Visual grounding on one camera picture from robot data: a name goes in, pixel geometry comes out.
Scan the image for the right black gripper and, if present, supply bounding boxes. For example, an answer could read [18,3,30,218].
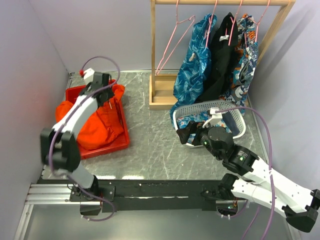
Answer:
[176,119,223,160]

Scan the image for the pink hanger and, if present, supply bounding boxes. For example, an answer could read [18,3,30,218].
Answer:
[205,0,219,48]
[228,0,243,46]
[155,0,196,76]
[249,0,271,43]

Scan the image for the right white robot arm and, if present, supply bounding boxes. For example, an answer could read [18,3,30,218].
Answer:
[176,121,320,233]

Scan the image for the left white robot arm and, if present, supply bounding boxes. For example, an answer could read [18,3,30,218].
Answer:
[40,68,115,201]

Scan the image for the floral shorts in basket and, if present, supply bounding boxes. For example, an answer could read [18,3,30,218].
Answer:
[176,110,234,149]

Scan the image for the blue patterned shorts hanging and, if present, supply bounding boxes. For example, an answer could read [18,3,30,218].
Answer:
[170,14,217,116]

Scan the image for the orange blue patterned shorts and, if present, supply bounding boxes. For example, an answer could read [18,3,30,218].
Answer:
[219,14,259,107]

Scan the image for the black shorts hanging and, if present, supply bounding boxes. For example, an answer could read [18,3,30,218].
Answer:
[195,13,238,103]

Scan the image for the dark blue cloth in basket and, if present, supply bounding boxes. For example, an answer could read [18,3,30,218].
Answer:
[222,111,240,137]

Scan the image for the white plastic basket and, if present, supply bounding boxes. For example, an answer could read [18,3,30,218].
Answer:
[172,100,246,139]

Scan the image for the wooden clothes rack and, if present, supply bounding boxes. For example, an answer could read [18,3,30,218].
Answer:
[149,0,296,111]

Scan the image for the red plastic tray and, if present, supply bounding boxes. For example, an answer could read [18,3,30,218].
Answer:
[65,79,131,160]

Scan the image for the black base bar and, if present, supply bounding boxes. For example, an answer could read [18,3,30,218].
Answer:
[69,178,240,216]

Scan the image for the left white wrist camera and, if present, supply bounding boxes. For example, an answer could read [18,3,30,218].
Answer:
[79,68,95,85]

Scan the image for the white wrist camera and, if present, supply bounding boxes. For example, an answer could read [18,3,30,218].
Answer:
[202,107,223,128]
[79,68,95,85]

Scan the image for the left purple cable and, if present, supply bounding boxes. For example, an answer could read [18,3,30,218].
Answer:
[48,55,121,222]

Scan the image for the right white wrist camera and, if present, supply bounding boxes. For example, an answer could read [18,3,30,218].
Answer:
[202,107,223,128]

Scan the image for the aluminium rail frame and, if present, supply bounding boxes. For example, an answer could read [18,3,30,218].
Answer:
[13,72,103,240]

